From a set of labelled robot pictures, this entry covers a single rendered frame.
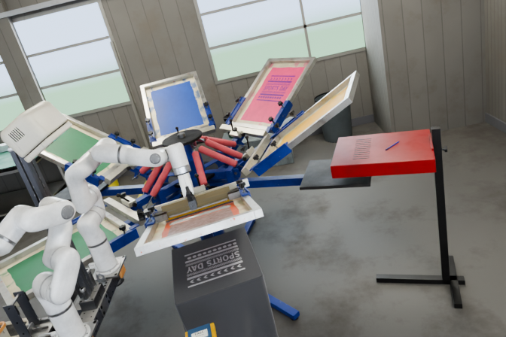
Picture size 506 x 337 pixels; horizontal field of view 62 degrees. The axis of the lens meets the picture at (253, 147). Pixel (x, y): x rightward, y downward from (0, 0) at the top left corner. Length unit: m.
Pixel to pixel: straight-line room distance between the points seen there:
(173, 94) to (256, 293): 2.56
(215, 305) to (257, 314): 0.23
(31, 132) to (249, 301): 1.28
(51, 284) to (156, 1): 4.67
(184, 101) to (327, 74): 2.52
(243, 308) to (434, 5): 4.17
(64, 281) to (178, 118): 2.57
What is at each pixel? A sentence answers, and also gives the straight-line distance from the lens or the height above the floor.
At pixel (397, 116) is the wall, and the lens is 5.54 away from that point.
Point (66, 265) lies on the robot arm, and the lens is 1.70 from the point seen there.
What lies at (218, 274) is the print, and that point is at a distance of 2.24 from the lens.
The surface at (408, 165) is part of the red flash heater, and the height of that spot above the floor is 1.08.
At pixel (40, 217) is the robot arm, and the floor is 1.70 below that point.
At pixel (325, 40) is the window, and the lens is 5.92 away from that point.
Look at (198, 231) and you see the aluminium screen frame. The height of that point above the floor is 1.32.
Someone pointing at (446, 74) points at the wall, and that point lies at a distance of 5.62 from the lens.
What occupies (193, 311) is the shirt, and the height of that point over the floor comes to 0.88.
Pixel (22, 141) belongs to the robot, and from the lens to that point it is 1.69.
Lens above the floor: 2.28
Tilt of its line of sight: 21 degrees down
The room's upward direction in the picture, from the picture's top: 14 degrees counter-clockwise
